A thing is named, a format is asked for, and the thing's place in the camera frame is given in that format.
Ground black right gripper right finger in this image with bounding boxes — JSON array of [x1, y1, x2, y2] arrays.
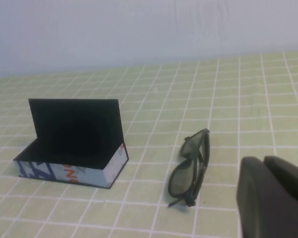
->
[[263, 155, 298, 208]]

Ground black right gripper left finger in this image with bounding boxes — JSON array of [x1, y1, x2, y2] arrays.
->
[[235, 156, 298, 238]]

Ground black frame glasses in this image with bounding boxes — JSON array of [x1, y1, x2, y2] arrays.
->
[[166, 128, 211, 208]]

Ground green white-grid tablecloth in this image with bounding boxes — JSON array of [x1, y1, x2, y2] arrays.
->
[[0, 49, 298, 238]]

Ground black glasses case blue print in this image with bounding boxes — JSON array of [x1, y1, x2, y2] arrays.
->
[[13, 98, 130, 190]]

